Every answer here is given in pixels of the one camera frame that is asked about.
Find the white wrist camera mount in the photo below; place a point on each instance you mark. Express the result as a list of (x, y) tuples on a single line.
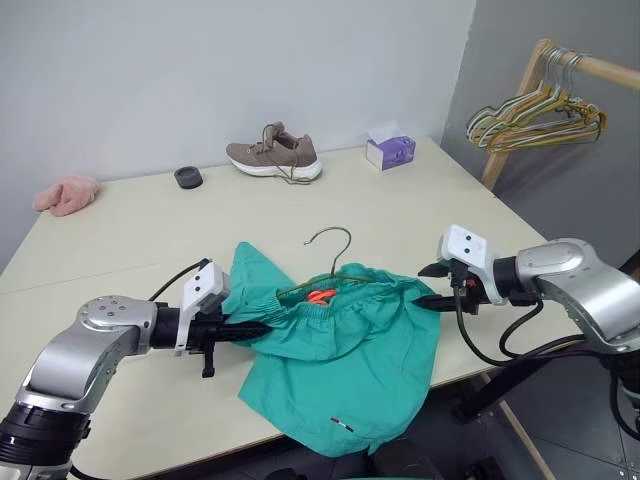
[(465, 242), (205, 285)]

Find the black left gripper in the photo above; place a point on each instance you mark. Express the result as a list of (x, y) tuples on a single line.
[(207, 335)]

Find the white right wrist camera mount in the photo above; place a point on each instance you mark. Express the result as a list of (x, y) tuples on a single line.
[(465, 242)]

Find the taupe sneaker with white sole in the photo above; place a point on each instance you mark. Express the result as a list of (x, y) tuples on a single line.
[(275, 155)]

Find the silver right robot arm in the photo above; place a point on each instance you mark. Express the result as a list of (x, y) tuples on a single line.
[(580, 285)]

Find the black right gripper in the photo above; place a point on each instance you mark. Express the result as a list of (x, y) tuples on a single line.
[(470, 290)]

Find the green shorts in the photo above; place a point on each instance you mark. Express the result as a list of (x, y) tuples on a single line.
[(340, 360)]

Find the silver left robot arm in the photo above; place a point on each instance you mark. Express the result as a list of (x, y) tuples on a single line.
[(80, 350)]

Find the wooden clothes rack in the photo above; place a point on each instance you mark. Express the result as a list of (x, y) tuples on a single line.
[(515, 115)]

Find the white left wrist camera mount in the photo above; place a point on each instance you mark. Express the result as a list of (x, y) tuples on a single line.
[(205, 285)]

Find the pink fluffy slipper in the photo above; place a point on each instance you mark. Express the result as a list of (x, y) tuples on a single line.
[(70, 195)]

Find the black metal bar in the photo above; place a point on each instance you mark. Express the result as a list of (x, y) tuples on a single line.
[(500, 385)]

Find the purple tissue box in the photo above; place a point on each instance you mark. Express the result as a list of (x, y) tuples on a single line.
[(395, 150)]

